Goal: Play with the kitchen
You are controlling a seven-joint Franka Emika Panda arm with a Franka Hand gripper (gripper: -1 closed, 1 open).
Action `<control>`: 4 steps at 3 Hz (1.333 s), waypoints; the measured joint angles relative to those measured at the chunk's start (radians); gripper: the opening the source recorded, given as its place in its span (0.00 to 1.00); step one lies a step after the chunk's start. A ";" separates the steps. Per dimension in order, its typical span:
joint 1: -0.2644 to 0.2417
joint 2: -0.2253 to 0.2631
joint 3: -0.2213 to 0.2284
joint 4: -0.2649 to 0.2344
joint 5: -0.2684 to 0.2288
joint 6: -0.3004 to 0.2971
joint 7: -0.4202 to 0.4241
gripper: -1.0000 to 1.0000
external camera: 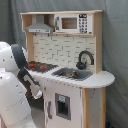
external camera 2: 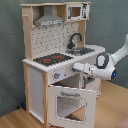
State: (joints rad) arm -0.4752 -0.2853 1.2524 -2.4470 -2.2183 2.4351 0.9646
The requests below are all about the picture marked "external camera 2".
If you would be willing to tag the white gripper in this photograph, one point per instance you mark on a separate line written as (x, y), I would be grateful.
(86, 68)

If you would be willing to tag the white oven door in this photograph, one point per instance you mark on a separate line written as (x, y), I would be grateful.
(63, 101)

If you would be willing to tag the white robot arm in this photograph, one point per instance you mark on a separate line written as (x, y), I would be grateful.
(105, 67)

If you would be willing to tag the wooden toy kitchen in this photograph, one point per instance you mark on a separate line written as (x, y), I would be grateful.
(46, 40)

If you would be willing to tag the grey toy sink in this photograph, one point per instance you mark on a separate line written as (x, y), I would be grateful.
(79, 51)

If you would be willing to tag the black toy faucet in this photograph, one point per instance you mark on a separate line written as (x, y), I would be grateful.
(73, 41)

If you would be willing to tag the black toy stovetop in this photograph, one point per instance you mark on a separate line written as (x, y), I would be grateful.
(52, 59)

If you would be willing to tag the white toy microwave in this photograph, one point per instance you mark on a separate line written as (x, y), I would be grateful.
(78, 11)

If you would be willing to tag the grey range hood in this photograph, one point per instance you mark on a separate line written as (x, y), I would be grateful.
(48, 18)

